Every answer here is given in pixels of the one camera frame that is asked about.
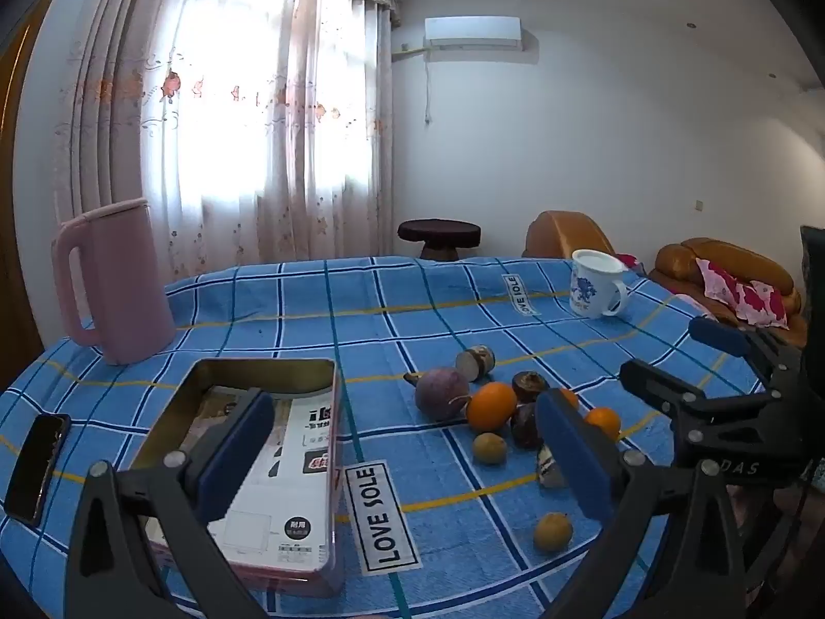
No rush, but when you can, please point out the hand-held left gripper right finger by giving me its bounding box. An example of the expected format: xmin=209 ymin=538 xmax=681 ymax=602
xmin=535 ymin=388 xmax=752 ymax=619

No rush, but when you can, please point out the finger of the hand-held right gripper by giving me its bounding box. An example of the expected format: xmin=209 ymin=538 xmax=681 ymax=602
xmin=688 ymin=316 xmax=803 ymax=394
xmin=619 ymin=360 xmax=716 ymax=427

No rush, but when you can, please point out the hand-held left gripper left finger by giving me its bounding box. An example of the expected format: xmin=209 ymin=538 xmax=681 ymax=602
xmin=64 ymin=387 xmax=278 ymax=619

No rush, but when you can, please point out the dark wrinkled passion fruit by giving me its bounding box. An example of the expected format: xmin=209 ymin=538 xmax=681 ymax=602
xmin=511 ymin=370 xmax=551 ymax=404
xmin=509 ymin=402 xmax=544 ymax=451

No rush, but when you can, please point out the small yellow-brown fruit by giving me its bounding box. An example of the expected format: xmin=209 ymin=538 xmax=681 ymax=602
xmin=532 ymin=511 xmax=574 ymax=554
xmin=472 ymin=431 xmax=509 ymax=466

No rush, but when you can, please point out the pink metal tin box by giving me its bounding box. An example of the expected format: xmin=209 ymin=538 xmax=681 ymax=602
xmin=129 ymin=357 xmax=345 ymax=597

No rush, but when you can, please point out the large orange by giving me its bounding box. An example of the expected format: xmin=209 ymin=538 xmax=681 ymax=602
xmin=465 ymin=382 xmax=519 ymax=434

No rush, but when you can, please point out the purple round radish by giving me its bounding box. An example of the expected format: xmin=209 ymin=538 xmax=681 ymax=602
xmin=403 ymin=367 xmax=472 ymax=422

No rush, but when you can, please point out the pink floral pillow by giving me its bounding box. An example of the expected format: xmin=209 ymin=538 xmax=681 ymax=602
xmin=695 ymin=258 xmax=791 ymax=329

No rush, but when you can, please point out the printed paper card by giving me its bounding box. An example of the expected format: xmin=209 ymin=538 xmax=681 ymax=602
xmin=187 ymin=387 xmax=337 ymax=572

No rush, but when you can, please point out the orange leather sofa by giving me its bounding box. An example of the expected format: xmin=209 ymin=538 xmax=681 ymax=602
xmin=647 ymin=238 xmax=806 ymax=331

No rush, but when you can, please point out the white mug blue print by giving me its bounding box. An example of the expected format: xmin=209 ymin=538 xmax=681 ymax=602
xmin=570 ymin=249 xmax=632 ymax=319

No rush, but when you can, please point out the cut brown root piece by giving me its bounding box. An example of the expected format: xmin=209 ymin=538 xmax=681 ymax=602
xmin=455 ymin=344 xmax=497 ymax=382

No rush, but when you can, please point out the wooden chair back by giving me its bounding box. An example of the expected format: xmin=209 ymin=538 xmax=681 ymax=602
xmin=521 ymin=210 xmax=620 ymax=260

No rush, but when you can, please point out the black smartphone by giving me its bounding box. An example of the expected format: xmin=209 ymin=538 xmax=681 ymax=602
xmin=3 ymin=413 xmax=72 ymax=527

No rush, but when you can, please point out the pink plastic jug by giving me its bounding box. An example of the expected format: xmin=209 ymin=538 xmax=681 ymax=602
xmin=52 ymin=199 xmax=176 ymax=366

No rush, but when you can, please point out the blue plaid tablecloth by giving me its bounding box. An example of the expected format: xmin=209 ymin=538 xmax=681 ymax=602
xmin=0 ymin=254 xmax=806 ymax=619

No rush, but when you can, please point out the wooden door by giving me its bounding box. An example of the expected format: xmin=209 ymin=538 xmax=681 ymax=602
xmin=0 ymin=19 xmax=47 ymax=389

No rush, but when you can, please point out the dark round stool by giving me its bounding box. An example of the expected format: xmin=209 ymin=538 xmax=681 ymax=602
xmin=397 ymin=219 xmax=482 ymax=262

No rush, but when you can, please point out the sheer floral curtain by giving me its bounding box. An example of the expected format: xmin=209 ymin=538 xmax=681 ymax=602
xmin=55 ymin=0 xmax=402 ymax=285

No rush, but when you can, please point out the white air conditioner pipe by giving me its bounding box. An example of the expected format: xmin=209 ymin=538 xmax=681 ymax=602
xmin=391 ymin=44 xmax=433 ymax=125

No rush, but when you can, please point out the white air conditioner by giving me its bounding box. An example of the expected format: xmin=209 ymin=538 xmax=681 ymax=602
xmin=423 ymin=14 xmax=523 ymax=51

